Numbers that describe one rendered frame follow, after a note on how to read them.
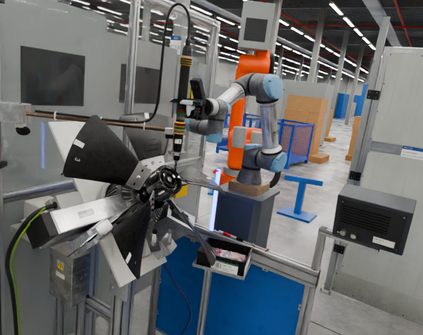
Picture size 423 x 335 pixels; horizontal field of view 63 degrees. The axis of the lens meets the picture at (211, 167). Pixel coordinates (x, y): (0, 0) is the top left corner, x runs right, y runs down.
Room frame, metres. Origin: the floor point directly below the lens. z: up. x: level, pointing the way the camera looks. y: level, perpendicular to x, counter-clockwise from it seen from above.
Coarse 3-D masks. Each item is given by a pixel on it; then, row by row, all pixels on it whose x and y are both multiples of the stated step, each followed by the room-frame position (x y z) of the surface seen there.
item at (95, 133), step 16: (96, 128) 1.14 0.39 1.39; (96, 144) 1.13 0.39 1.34; (112, 144) 1.16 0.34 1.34; (96, 160) 1.12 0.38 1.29; (112, 160) 1.15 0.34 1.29; (128, 160) 1.18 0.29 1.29; (80, 176) 1.09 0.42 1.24; (96, 176) 1.12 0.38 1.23; (112, 176) 1.16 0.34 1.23; (128, 176) 1.19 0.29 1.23
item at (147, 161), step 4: (156, 156) 1.33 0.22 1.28; (160, 156) 1.34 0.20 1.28; (144, 160) 1.33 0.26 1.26; (148, 160) 1.33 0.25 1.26; (152, 160) 1.32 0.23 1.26; (156, 160) 1.32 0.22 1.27; (160, 160) 1.32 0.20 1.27; (144, 164) 1.31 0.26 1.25; (148, 164) 1.31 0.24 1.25; (156, 164) 1.31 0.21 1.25; (160, 164) 1.31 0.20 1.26; (164, 164) 1.31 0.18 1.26; (152, 168) 1.30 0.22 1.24; (156, 168) 1.30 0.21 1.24
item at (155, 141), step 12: (132, 120) 1.44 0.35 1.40; (156, 120) 1.47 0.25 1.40; (168, 120) 1.49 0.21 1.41; (132, 132) 1.40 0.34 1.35; (144, 132) 1.41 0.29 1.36; (156, 132) 1.41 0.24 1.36; (132, 144) 1.37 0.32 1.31; (144, 144) 1.37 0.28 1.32; (156, 144) 1.37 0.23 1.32; (144, 156) 1.33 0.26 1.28
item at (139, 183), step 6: (138, 168) 1.21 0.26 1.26; (144, 168) 1.22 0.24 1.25; (132, 174) 1.20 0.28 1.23; (138, 174) 1.21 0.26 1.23; (144, 174) 1.23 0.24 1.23; (132, 180) 1.20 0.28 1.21; (138, 180) 1.22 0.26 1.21; (144, 180) 1.23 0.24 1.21; (132, 186) 1.21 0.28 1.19; (138, 186) 1.22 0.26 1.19
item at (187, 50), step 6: (186, 42) 1.34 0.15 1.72; (186, 48) 1.33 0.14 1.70; (186, 54) 1.33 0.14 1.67; (174, 138) 1.33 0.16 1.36; (180, 138) 1.33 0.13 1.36; (174, 144) 1.33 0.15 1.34; (180, 144) 1.33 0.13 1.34; (174, 150) 1.33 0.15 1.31; (180, 150) 1.34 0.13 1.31; (174, 156) 1.33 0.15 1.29
